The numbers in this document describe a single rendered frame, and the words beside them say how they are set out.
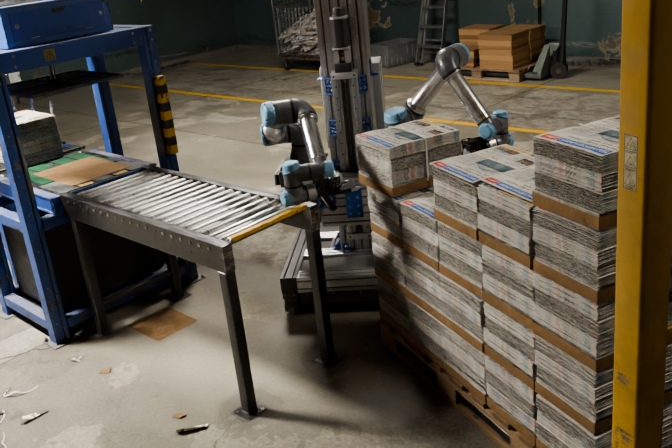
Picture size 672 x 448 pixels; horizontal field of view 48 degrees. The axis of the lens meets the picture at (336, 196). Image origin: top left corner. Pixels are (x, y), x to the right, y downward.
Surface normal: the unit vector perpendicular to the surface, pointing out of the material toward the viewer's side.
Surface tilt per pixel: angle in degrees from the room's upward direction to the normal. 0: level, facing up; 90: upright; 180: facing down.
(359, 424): 0
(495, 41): 91
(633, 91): 90
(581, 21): 90
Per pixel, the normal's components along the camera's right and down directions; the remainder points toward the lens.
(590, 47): -0.68, 0.31
